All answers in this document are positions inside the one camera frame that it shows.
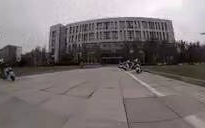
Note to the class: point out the parked scooter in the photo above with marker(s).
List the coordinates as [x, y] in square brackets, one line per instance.
[8, 72]

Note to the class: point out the grey stone slab pavement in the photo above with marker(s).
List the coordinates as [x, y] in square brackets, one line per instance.
[90, 100]

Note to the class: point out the grey stone kerb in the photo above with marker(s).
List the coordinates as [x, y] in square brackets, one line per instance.
[186, 80]

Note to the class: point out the grass strip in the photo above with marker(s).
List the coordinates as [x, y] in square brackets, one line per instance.
[40, 70]

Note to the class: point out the group of parked scooters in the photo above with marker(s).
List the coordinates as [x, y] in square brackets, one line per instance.
[131, 65]

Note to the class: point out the large curved pale building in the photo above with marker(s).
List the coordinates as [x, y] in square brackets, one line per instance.
[116, 35]

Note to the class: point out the row of bare trees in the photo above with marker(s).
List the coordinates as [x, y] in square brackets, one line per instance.
[35, 57]

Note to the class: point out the grass lawn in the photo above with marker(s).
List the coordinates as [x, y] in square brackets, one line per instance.
[183, 70]

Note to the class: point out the small grey building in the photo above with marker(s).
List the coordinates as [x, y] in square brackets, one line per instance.
[10, 53]

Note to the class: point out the white painted line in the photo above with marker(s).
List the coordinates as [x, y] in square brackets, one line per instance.
[146, 86]

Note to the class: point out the row of dark trees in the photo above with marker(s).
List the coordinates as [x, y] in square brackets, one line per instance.
[190, 52]

